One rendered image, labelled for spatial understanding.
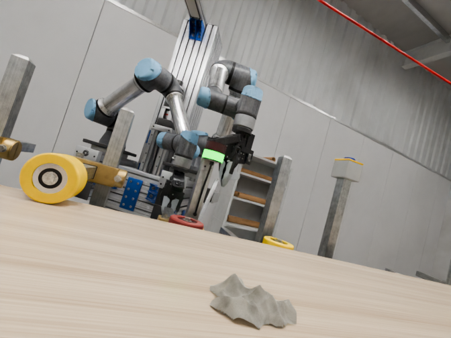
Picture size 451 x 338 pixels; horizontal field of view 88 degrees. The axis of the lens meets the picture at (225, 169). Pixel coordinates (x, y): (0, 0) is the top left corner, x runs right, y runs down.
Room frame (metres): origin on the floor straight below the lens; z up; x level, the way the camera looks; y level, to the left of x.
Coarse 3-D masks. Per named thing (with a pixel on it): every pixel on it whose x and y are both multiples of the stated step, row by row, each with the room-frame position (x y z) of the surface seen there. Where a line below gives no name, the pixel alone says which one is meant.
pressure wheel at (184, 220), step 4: (172, 216) 0.53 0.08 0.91; (176, 216) 0.55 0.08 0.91; (180, 216) 0.56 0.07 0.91; (184, 216) 0.58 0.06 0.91; (172, 220) 0.52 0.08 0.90; (176, 220) 0.51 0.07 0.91; (180, 220) 0.51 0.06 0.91; (184, 220) 0.54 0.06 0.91; (188, 220) 0.54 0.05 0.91; (192, 220) 0.57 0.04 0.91; (196, 220) 0.57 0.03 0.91; (180, 224) 0.51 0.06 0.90; (184, 224) 0.51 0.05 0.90; (188, 224) 0.51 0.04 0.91; (192, 224) 0.51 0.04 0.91; (196, 224) 0.52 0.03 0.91; (200, 224) 0.53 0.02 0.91; (196, 228) 0.51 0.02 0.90; (200, 228) 0.52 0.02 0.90
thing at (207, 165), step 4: (220, 152) 0.63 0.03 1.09; (204, 160) 0.67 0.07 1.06; (208, 160) 0.65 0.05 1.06; (212, 160) 0.63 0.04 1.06; (216, 160) 0.63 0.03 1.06; (204, 164) 0.67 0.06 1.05; (208, 164) 0.68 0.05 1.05; (212, 164) 0.64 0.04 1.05; (204, 168) 0.68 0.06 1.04; (208, 168) 0.68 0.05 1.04; (212, 168) 0.68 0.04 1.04; (208, 172) 0.65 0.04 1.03; (204, 184) 0.67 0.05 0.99; (200, 196) 0.67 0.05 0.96; (200, 200) 0.68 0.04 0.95; (196, 208) 0.68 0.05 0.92; (196, 212) 0.68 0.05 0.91
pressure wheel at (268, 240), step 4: (264, 236) 0.63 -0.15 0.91; (268, 236) 0.64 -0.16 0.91; (264, 240) 0.61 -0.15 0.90; (268, 240) 0.60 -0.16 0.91; (272, 240) 0.60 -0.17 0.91; (276, 240) 0.62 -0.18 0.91; (280, 240) 0.61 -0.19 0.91; (268, 244) 0.59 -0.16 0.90; (272, 244) 0.59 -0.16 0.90; (276, 244) 0.58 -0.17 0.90; (280, 244) 0.58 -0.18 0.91; (284, 244) 0.59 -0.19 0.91; (288, 244) 0.61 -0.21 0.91; (288, 248) 0.58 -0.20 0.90; (292, 248) 0.59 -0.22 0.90
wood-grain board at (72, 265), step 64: (0, 192) 0.36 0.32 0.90; (0, 256) 0.20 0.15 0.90; (64, 256) 0.23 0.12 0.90; (128, 256) 0.27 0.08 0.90; (192, 256) 0.33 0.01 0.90; (256, 256) 0.43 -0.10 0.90; (320, 256) 0.61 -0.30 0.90; (0, 320) 0.14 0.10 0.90; (64, 320) 0.15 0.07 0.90; (128, 320) 0.17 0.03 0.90; (192, 320) 0.19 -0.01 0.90; (320, 320) 0.25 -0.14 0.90; (384, 320) 0.30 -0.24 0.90; (448, 320) 0.38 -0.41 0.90
